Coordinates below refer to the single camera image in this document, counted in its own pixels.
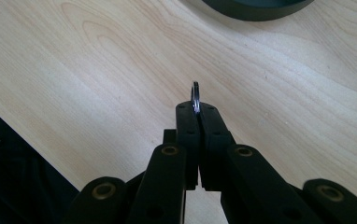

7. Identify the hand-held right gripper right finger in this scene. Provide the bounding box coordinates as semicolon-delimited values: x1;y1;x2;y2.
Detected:
198;102;237;192

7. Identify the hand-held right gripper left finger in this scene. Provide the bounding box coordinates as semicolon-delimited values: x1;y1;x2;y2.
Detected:
175;100;202;191

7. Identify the silver metal keychain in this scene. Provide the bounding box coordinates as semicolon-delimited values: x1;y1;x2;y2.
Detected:
190;80;202;114

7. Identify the black tray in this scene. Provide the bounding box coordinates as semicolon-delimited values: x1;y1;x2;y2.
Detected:
202;0;315;22

